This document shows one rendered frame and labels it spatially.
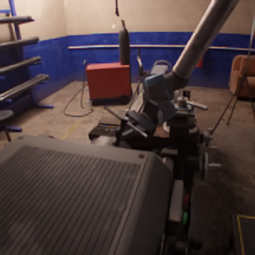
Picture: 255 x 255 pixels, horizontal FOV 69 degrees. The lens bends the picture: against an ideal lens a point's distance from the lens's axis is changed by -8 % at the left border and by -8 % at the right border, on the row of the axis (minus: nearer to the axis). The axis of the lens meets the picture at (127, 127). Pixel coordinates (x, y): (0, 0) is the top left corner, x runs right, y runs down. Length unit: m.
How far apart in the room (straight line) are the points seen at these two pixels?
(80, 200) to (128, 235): 0.11
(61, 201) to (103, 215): 0.09
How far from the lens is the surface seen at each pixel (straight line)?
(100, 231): 0.35
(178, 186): 0.51
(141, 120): 0.79
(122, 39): 4.04
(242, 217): 1.77
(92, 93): 4.18
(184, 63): 0.93
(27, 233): 0.39
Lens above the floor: 1.64
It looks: 30 degrees down
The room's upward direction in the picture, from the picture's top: 3 degrees counter-clockwise
